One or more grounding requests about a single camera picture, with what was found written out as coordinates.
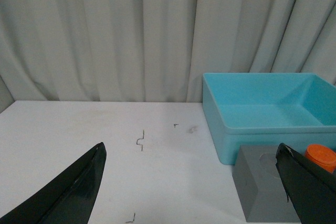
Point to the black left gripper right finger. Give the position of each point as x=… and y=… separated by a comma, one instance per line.
x=310, y=187

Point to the orange cylinder part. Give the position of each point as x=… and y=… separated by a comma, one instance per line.
x=322, y=156

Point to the blue plastic box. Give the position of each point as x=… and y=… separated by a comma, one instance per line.
x=297, y=109

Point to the gray block with round hole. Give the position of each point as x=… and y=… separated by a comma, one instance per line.
x=259, y=187

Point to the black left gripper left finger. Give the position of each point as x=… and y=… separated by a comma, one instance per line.
x=69, y=197

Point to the gray-green curtain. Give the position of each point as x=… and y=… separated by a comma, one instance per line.
x=155, y=50

